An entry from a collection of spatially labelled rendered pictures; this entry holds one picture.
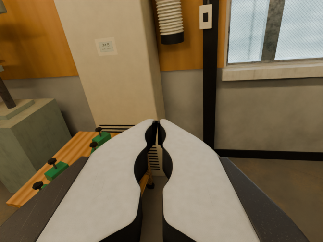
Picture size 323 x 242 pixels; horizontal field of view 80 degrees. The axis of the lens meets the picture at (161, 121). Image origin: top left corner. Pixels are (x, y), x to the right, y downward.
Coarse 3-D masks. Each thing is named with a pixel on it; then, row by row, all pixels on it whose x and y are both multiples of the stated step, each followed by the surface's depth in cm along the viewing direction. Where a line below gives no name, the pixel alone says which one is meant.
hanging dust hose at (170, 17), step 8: (160, 0) 113; (168, 0) 111; (176, 0) 112; (160, 8) 116; (168, 8) 112; (176, 8) 115; (160, 16) 117; (168, 16) 116; (176, 16) 116; (160, 24) 121; (168, 24) 117; (176, 24) 118; (168, 32) 120; (176, 32) 119; (168, 40) 122; (176, 40) 122
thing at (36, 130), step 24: (0, 0) 114; (0, 96) 146; (0, 120) 144; (24, 120) 142; (48, 120) 163; (0, 144) 142; (24, 144) 141; (48, 144) 163; (0, 168) 158; (24, 168) 152
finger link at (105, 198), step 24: (120, 144) 9; (144, 144) 9; (96, 168) 8; (120, 168) 8; (144, 168) 9; (72, 192) 7; (96, 192) 7; (120, 192) 7; (72, 216) 6; (96, 216) 6; (120, 216) 6; (48, 240) 5; (72, 240) 5; (96, 240) 5; (120, 240) 6
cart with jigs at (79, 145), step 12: (84, 132) 150; (96, 132) 148; (72, 144) 137; (84, 144) 136; (96, 144) 115; (60, 156) 127; (72, 156) 125; (48, 168) 118; (60, 168) 109; (36, 180) 110; (48, 180) 109; (144, 180) 147; (24, 192) 103; (36, 192) 102; (12, 204) 97
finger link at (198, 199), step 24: (168, 144) 9; (192, 144) 9; (168, 168) 9; (192, 168) 8; (216, 168) 8; (168, 192) 7; (192, 192) 7; (216, 192) 7; (168, 216) 6; (192, 216) 6; (216, 216) 6; (240, 216) 6; (168, 240) 6; (192, 240) 5; (216, 240) 5; (240, 240) 5
